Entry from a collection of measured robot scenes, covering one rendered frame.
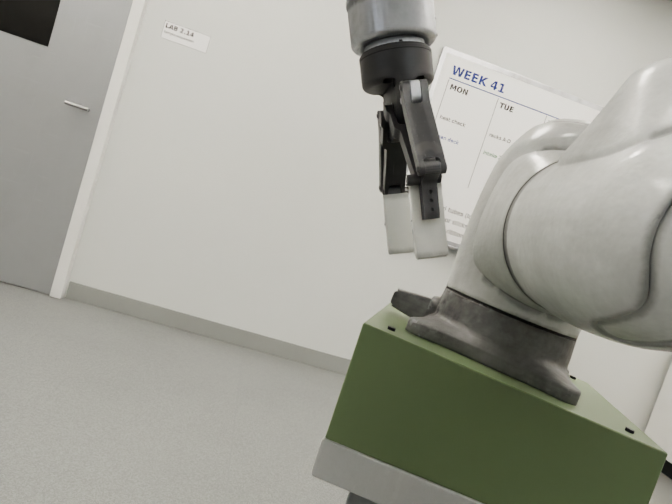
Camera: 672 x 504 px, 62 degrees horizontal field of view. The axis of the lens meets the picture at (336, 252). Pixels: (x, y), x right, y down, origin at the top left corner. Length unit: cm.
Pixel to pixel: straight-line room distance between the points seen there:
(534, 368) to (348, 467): 21
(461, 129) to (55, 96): 228
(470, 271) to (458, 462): 20
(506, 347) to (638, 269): 24
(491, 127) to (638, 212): 319
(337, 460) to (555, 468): 20
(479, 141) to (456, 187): 31
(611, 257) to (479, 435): 24
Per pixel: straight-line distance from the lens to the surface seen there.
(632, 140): 43
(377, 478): 58
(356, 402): 56
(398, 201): 66
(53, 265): 349
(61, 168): 343
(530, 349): 61
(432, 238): 53
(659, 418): 435
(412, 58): 58
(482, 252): 60
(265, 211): 330
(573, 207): 42
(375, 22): 59
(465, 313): 61
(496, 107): 358
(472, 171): 351
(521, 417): 56
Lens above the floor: 98
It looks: 5 degrees down
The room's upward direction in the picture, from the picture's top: 18 degrees clockwise
